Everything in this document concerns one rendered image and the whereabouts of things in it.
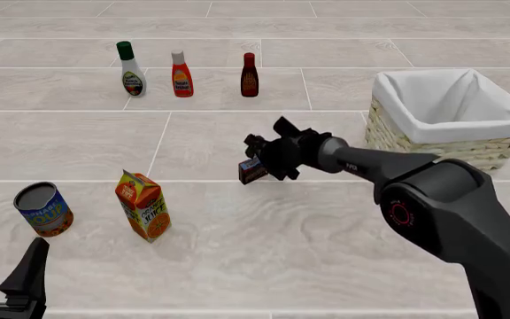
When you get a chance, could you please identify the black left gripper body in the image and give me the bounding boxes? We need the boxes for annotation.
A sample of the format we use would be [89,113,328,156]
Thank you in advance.
[0,293,48,319]

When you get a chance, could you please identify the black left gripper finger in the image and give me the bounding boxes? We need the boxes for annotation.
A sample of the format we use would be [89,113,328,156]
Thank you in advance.
[0,237,50,302]

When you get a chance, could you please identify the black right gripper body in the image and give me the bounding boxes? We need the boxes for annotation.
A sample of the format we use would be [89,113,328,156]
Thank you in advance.
[243,133,303,181]

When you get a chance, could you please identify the chocolate pudding box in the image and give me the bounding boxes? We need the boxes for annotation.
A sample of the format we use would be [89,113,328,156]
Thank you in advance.
[238,157,269,186]

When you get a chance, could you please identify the wicker basket with white liner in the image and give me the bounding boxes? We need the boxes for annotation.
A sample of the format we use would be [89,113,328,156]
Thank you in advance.
[364,68,510,173]

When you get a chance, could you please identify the alphabet soup can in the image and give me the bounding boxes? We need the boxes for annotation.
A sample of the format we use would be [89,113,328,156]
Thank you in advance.
[13,181,74,238]

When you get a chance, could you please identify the dark brown barbecue sauce bottle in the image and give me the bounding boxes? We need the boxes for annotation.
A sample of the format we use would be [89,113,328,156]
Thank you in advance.
[240,51,259,98]

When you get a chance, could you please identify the red ketchup bottle white cap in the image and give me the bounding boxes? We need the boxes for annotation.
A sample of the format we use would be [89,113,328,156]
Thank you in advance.
[170,50,195,98]

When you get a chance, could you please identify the orange juice carton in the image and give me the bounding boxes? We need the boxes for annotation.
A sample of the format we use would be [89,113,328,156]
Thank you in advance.
[114,169,172,245]

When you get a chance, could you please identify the ranch dressing bottle green cap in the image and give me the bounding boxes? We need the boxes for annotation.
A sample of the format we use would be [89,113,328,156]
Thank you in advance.
[116,40,147,97]

